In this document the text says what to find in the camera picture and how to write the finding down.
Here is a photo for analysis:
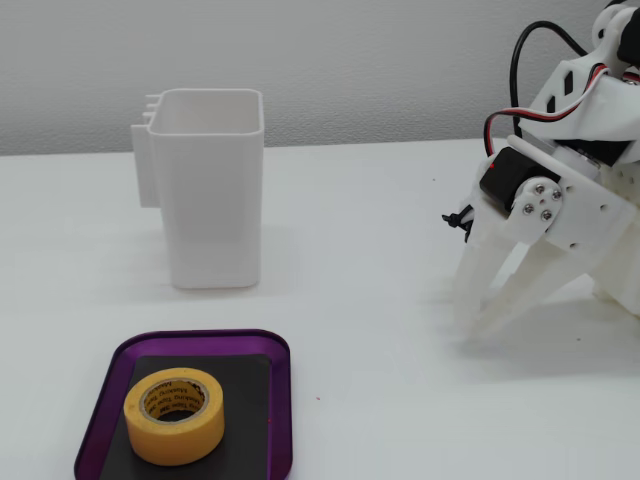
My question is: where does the white gripper body, black motor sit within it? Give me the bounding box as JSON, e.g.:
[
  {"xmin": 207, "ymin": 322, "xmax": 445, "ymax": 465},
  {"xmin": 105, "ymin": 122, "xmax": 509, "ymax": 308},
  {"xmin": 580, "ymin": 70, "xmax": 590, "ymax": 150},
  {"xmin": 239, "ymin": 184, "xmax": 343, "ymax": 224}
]
[{"xmin": 478, "ymin": 133, "xmax": 639, "ymax": 252}]

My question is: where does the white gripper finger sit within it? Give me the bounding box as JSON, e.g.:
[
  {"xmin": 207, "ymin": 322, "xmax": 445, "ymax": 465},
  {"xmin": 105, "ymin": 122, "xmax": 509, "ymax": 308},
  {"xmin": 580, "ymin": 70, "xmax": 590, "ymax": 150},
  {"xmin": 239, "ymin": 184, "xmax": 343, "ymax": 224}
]
[
  {"xmin": 451, "ymin": 177, "xmax": 565, "ymax": 345},
  {"xmin": 469, "ymin": 234, "xmax": 624, "ymax": 344}
]

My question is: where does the yellow masking tape roll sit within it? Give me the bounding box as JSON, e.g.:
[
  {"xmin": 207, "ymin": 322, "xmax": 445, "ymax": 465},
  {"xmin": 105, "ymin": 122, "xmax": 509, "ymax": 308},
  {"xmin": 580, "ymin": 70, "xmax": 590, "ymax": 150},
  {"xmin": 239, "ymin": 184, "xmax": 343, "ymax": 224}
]
[{"xmin": 122, "ymin": 367, "xmax": 226, "ymax": 467}]

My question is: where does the white plastic open-top box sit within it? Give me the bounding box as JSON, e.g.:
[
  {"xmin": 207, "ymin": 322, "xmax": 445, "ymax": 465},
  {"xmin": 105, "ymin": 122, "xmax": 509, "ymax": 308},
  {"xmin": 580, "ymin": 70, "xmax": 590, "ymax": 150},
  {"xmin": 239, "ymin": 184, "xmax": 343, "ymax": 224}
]
[{"xmin": 130, "ymin": 88, "xmax": 265, "ymax": 290}]

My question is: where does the black zip tie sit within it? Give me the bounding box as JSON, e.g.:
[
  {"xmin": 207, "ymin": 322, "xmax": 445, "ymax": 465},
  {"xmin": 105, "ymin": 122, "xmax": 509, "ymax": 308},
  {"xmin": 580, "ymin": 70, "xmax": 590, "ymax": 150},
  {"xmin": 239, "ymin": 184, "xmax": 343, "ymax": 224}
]
[{"xmin": 441, "ymin": 203, "xmax": 475, "ymax": 244}]

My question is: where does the black tray pad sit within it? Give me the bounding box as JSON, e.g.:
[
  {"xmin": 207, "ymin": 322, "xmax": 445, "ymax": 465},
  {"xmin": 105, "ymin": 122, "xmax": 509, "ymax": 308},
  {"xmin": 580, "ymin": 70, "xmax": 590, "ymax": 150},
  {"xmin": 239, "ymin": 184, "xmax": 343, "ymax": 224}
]
[{"xmin": 98, "ymin": 353, "xmax": 274, "ymax": 480}]

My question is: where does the purple metal parts tray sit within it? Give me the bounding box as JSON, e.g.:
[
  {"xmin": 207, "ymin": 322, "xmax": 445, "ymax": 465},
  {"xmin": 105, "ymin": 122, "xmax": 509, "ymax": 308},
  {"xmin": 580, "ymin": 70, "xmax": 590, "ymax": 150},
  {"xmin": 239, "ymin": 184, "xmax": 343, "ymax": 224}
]
[{"xmin": 73, "ymin": 328, "xmax": 293, "ymax": 480}]

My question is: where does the red white black servo wire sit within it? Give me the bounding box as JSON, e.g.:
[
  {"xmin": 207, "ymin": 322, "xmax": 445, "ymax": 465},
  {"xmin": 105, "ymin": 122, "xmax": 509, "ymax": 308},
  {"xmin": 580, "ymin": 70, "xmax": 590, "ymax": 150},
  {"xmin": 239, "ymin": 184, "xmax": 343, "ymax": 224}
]
[{"xmin": 483, "ymin": 29, "xmax": 621, "ymax": 169}]

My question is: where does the thick black cable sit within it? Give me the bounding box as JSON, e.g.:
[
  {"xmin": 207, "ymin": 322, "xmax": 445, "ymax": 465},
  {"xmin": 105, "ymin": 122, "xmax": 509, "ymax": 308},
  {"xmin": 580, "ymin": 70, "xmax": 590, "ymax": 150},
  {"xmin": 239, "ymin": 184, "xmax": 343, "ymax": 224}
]
[{"xmin": 508, "ymin": 19, "xmax": 589, "ymax": 146}]

